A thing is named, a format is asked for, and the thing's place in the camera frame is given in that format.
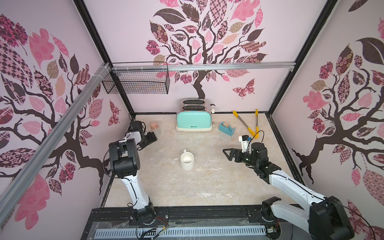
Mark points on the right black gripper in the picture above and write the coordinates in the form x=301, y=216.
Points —
x=240, y=156

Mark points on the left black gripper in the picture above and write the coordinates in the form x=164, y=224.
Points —
x=152, y=138

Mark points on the teal tape dispenser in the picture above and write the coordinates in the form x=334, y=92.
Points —
x=226, y=129

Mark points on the white ceramic mug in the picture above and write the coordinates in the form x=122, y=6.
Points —
x=187, y=160

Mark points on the clear bubble wrap sheet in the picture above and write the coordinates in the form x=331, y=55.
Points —
x=213, y=176

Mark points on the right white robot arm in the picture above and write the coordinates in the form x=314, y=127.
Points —
x=323, y=218

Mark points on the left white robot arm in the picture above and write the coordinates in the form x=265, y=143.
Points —
x=125, y=165

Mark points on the small pink lidded jar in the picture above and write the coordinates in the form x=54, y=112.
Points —
x=154, y=126

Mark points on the yellow metal kitchen tongs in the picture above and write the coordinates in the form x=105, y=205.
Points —
x=253, y=133

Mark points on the mint green toaster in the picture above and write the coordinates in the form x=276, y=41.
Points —
x=195, y=115

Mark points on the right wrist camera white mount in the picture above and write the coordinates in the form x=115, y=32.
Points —
x=245, y=141

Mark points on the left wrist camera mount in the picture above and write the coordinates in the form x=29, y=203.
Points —
x=137, y=126

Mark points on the black wire basket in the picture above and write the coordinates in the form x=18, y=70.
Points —
x=138, y=78

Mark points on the aluminium frame rail back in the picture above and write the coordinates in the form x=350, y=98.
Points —
x=204, y=66

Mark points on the aluminium frame rail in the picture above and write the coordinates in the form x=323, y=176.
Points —
x=24, y=179
x=204, y=66

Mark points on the white slotted cable duct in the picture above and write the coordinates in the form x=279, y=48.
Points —
x=180, y=232

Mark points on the aluminium frame rail left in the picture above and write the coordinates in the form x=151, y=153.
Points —
x=24, y=179

